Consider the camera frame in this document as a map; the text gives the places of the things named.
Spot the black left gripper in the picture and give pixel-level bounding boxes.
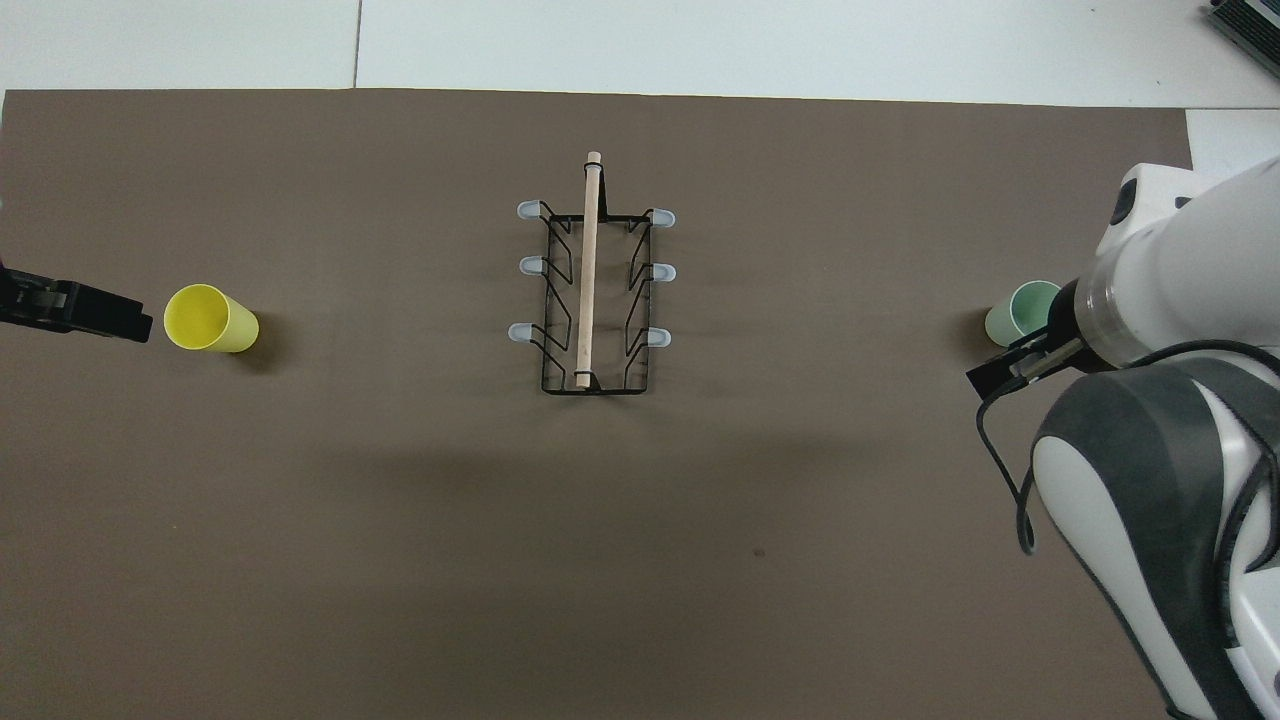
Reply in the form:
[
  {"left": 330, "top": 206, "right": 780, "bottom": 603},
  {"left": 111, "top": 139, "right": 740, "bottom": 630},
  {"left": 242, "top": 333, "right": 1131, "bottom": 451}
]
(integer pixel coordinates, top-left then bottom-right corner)
[{"left": 0, "top": 262, "right": 153, "bottom": 344}]

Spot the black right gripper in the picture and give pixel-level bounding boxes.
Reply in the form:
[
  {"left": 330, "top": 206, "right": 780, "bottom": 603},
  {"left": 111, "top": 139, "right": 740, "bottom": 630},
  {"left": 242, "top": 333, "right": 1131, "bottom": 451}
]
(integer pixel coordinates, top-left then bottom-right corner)
[{"left": 966, "top": 280, "right": 1091, "bottom": 401}]

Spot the pale green plastic cup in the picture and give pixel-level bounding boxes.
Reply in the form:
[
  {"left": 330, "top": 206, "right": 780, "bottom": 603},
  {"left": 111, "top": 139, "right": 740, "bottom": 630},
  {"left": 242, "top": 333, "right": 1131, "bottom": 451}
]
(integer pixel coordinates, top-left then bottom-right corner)
[{"left": 985, "top": 281, "right": 1063, "bottom": 347}]

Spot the yellow plastic cup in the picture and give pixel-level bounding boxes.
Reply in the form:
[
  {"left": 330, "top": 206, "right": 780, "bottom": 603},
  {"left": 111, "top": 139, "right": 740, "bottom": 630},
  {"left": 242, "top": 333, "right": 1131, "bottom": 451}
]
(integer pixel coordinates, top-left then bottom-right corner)
[{"left": 164, "top": 284, "right": 260, "bottom": 353}]

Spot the brown table mat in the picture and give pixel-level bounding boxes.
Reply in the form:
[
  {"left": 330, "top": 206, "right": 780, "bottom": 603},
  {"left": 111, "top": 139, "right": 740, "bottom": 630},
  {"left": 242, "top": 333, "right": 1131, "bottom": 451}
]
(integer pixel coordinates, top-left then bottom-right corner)
[{"left": 0, "top": 88, "right": 1251, "bottom": 720}]

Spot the grey ribbed device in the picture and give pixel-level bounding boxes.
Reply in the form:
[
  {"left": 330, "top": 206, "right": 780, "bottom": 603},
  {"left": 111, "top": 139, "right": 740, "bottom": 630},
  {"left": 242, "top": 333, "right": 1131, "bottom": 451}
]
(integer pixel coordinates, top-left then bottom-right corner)
[{"left": 1205, "top": 0, "right": 1280, "bottom": 51}]

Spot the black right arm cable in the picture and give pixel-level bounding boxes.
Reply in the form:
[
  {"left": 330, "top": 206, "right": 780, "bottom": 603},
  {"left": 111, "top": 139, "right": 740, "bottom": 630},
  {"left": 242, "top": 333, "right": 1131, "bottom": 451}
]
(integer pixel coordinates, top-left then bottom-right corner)
[{"left": 977, "top": 340, "right": 1280, "bottom": 557}]

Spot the wooden rack handle rod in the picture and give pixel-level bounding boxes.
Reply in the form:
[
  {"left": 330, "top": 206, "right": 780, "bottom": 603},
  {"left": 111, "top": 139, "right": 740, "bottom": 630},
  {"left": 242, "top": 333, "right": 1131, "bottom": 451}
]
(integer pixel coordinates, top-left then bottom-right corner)
[{"left": 574, "top": 152, "right": 603, "bottom": 389}]

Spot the black wire cup rack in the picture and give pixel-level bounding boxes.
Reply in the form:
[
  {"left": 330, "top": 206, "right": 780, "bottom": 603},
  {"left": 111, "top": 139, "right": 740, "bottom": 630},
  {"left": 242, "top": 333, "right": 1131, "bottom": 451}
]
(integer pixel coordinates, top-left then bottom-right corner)
[{"left": 508, "top": 200, "right": 677, "bottom": 396}]

